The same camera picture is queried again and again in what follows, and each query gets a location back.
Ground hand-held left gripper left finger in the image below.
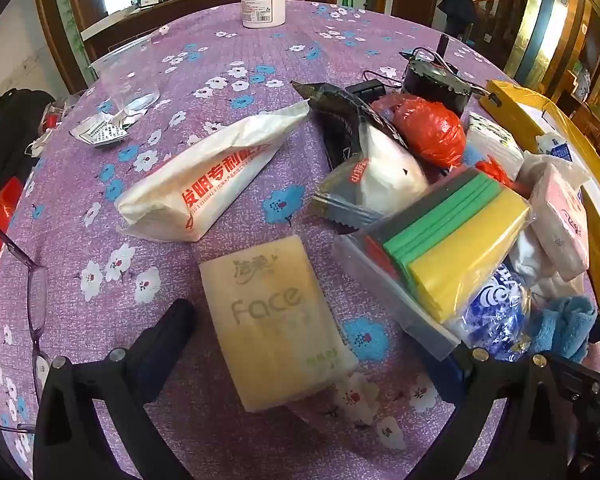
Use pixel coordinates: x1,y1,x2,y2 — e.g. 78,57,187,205
32,299,197,480

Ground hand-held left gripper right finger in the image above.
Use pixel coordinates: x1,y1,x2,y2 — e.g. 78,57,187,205
420,342,588,480

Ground blue towel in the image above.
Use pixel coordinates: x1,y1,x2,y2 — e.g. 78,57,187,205
527,295,599,365

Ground blue patterned tissue pack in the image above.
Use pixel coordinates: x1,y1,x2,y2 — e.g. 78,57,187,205
450,262,535,362

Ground yellow facial tissue pack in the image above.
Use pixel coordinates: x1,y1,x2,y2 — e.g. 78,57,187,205
198,234,359,413

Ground pink tissue pack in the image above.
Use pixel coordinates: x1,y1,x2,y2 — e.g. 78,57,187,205
529,162,592,282

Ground white tissue pack red print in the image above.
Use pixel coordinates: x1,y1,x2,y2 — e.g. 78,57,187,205
115,100,311,243

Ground green yellow sponge pack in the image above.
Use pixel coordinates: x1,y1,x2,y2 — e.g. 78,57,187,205
332,166,536,361

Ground small red plastic bag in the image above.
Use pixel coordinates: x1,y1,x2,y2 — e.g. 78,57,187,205
475,156,512,187

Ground lemon print tissue pack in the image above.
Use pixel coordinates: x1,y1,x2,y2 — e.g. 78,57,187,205
464,111,527,181

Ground yellow cardboard box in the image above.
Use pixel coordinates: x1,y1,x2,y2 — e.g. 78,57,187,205
480,79,600,311

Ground black packet with white pads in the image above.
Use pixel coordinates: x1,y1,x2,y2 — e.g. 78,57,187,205
292,81,431,228

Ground white plastic bag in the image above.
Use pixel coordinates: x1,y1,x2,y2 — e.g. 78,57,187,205
534,131,576,162

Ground wooden side cabinet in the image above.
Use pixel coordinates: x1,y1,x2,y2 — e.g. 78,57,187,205
570,102,600,161

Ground silver foil blister pack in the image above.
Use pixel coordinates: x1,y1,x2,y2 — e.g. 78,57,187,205
69,112,131,150

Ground black bag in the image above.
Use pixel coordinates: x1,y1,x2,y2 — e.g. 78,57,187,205
0,87,56,211

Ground clear plastic cup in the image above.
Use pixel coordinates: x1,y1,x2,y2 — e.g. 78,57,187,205
89,35,161,113

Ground large red plastic bag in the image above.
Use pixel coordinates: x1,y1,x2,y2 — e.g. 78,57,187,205
372,95,467,168

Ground purple floral tablecloth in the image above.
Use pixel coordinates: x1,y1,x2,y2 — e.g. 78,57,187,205
0,0,600,480

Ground black electric motor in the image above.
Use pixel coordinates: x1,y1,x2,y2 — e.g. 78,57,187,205
401,35,483,117

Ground black power adapter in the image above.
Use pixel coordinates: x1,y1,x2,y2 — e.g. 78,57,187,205
345,79,387,100

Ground gold framed panel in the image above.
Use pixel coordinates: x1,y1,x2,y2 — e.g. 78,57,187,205
500,0,600,111

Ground wooden sideboard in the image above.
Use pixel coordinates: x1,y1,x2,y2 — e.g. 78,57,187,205
80,0,341,61

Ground wooden stair railing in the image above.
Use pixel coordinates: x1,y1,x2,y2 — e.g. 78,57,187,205
472,0,531,63

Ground white plastic jar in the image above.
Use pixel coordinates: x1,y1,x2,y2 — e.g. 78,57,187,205
240,0,287,29

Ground purple frame eyeglasses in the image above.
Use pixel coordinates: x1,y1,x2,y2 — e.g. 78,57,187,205
0,210,56,433

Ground dark jacket on post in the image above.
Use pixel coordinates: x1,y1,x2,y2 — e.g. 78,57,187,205
436,0,478,41

